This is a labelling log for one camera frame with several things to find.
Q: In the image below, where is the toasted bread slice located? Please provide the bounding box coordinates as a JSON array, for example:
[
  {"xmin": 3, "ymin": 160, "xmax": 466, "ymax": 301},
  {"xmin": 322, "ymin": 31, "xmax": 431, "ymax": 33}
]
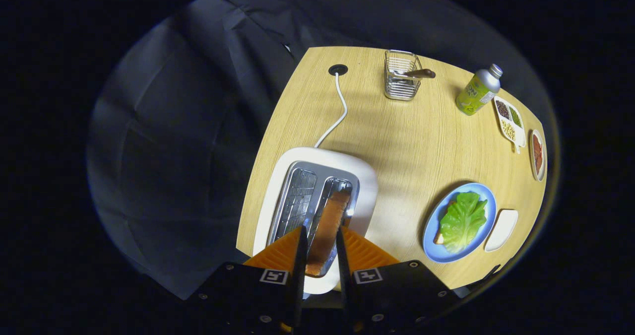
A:
[{"xmin": 305, "ymin": 190, "xmax": 352, "ymax": 277}]

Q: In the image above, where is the white toaster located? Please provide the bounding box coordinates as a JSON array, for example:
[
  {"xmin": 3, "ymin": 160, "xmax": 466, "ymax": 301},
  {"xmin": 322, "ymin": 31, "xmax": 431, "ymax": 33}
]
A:
[{"xmin": 252, "ymin": 147, "xmax": 379, "ymax": 296}]

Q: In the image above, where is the white power cable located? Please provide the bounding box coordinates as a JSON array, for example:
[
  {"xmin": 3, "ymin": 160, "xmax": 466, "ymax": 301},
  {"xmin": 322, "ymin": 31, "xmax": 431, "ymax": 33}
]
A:
[{"xmin": 314, "ymin": 72, "xmax": 349, "ymax": 148}]

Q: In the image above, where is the green and silver bottle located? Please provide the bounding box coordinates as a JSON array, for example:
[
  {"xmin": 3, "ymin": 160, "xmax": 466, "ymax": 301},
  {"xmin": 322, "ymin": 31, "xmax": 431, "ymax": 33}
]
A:
[{"xmin": 455, "ymin": 63, "xmax": 504, "ymax": 116}]

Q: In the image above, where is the white oval plate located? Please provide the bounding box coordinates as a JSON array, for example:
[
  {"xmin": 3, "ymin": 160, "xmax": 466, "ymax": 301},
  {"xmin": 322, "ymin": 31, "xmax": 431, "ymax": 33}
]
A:
[{"xmin": 528, "ymin": 129, "xmax": 547, "ymax": 182}]

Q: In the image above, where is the blue plate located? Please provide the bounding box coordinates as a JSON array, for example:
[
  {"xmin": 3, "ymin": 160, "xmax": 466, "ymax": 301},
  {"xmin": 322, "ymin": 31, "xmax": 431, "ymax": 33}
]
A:
[{"xmin": 422, "ymin": 182, "xmax": 497, "ymax": 264}]

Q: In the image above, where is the white divided dish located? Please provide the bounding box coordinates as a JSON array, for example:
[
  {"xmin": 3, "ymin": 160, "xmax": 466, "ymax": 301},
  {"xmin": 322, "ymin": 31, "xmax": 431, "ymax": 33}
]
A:
[{"xmin": 493, "ymin": 95, "xmax": 527, "ymax": 154}]

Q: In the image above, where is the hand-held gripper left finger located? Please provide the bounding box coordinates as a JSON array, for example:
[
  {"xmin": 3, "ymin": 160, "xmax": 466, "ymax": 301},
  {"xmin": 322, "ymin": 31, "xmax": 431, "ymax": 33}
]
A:
[{"xmin": 186, "ymin": 225, "xmax": 309, "ymax": 333}]

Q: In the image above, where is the metal wire basket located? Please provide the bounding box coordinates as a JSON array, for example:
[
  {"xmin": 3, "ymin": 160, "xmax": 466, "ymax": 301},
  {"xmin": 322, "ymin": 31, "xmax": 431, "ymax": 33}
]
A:
[{"xmin": 383, "ymin": 50, "xmax": 423, "ymax": 101}]

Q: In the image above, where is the white square plate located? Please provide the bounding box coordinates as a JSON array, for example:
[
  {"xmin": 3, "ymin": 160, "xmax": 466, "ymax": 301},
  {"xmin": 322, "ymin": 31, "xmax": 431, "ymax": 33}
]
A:
[{"xmin": 484, "ymin": 209, "xmax": 519, "ymax": 253}]

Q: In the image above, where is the green lettuce leaf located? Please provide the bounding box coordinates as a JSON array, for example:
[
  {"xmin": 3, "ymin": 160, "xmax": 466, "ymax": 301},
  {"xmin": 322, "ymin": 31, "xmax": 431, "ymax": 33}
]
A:
[{"xmin": 439, "ymin": 192, "xmax": 488, "ymax": 255}]

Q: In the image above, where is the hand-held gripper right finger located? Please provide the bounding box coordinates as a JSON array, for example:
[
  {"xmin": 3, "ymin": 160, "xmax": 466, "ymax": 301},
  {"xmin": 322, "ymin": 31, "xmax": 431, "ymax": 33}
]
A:
[{"xmin": 335, "ymin": 226, "xmax": 459, "ymax": 333}]

